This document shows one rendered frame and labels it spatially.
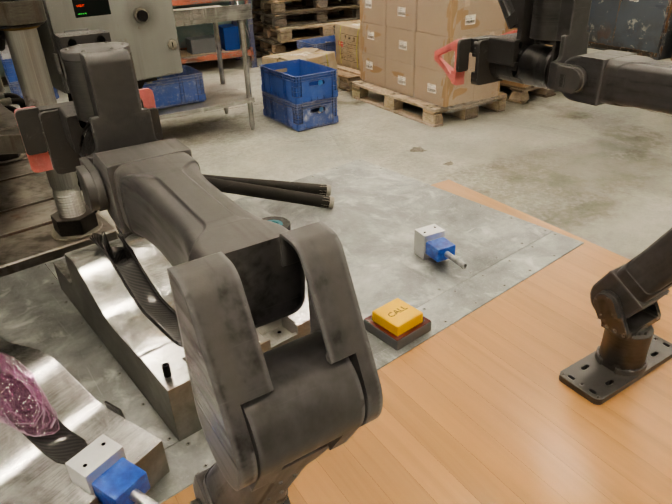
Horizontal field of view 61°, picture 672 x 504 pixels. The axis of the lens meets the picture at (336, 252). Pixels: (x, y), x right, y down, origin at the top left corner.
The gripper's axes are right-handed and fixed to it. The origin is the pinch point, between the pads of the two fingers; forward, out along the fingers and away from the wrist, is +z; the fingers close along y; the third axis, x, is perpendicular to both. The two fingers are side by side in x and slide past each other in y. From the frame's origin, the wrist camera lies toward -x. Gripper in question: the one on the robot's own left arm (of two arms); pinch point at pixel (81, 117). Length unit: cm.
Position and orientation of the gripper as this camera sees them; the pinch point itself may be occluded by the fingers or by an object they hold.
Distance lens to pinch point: 74.8
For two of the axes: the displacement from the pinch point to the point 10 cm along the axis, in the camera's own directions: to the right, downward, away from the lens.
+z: -5.4, -3.9, 7.5
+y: -8.4, 2.9, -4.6
